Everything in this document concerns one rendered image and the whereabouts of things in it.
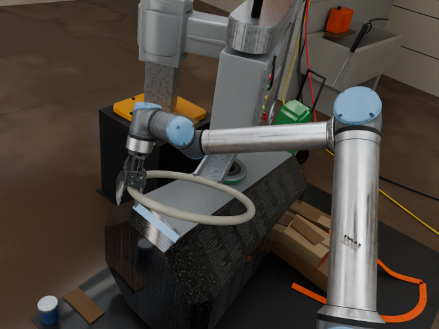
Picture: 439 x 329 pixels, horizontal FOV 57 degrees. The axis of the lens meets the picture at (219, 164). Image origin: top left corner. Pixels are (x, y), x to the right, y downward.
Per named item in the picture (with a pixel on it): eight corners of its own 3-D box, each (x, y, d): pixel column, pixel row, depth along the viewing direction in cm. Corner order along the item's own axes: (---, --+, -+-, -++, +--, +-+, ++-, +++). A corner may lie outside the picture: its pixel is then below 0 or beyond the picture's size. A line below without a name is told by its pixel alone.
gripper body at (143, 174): (121, 187, 136) (129, 153, 133) (120, 179, 144) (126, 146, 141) (144, 190, 139) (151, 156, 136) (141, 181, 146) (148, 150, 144)
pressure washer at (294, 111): (282, 144, 420) (304, 65, 370) (307, 162, 398) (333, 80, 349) (257, 153, 400) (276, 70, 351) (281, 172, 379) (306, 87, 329)
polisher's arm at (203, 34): (129, 49, 246) (129, 7, 232) (147, 33, 274) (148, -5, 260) (248, 74, 241) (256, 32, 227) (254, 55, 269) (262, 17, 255)
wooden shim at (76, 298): (63, 297, 239) (63, 296, 238) (78, 288, 245) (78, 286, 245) (90, 324, 227) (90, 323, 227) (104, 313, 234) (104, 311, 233)
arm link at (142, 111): (151, 105, 129) (129, 98, 134) (143, 142, 132) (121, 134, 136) (169, 106, 137) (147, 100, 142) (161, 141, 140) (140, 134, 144)
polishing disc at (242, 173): (247, 162, 231) (248, 160, 230) (243, 184, 214) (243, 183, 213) (211, 155, 232) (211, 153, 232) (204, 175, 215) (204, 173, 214)
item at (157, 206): (154, 168, 180) (156, 162, 179) (260, 200, 172) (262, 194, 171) (100, 195, 133) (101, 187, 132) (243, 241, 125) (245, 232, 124)
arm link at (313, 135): (383, 121, 125) (188, 135, 151) (381, 103, 114) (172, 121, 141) (384, 156, 121) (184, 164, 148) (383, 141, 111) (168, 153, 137)
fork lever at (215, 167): (227, 116, 232) (228, 108, 230) (259, 125, 229) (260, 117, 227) (184, 179, 176) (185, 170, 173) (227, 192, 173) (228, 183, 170)
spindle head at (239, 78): (227, 108, 233) (240, 30, 207) (264, 117, 229) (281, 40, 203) (207, 137, 204) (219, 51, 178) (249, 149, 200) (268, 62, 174)
